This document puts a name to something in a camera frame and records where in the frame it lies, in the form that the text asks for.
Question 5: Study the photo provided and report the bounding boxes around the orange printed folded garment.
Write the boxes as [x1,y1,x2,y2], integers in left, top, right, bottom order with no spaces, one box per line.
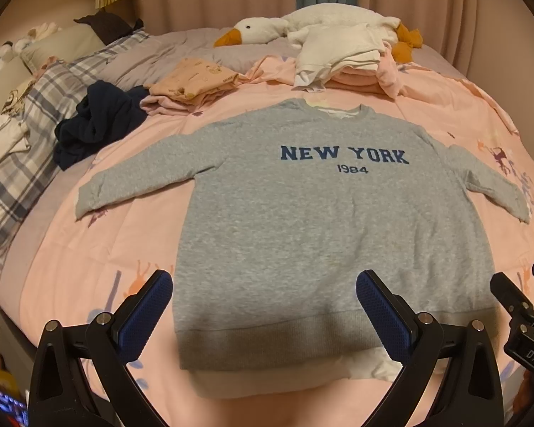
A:
[146,58,241,105]

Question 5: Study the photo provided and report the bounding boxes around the plaid pillow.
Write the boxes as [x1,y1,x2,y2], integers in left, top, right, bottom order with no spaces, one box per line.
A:
[0,30,148,282]

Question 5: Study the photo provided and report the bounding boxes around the navy crumpled garment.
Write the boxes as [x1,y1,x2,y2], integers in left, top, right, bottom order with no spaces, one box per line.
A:
[54,80,148,171]

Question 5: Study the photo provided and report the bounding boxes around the pink printed duvet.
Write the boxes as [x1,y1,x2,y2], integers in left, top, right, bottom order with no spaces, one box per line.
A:
[17,57,534,426]

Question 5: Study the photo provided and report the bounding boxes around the grey New York sweatshirt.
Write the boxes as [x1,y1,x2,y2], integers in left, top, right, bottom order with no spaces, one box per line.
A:
[75,98,530,371]

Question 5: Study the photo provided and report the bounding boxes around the grey lilac blanket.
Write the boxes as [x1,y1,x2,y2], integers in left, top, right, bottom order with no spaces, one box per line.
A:
[98,28,298,91]

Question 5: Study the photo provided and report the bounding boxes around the white folded garment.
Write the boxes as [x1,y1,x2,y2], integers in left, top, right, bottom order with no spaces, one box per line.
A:
[294,24,386,89]

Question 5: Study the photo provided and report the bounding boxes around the white printed garment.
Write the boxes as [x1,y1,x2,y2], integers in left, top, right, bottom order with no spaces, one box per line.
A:
[0,115,31,162]

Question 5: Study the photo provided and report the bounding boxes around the pink folded garment pile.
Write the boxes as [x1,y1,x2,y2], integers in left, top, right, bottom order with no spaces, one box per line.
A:
[325,53,403,98]

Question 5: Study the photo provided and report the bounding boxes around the small plush toys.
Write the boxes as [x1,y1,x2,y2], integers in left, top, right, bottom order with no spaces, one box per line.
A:
[0,22,61,71]

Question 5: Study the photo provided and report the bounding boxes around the beige pillow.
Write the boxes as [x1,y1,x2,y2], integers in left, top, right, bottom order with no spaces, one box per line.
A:
[20,24,105,73]

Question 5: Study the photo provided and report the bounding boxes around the white goose plush toy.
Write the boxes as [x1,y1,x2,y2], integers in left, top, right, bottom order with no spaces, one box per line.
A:
[214,3,423,64]

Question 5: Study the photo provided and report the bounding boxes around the dark brown cushion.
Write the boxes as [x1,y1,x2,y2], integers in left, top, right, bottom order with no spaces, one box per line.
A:
[75,10,145,45]

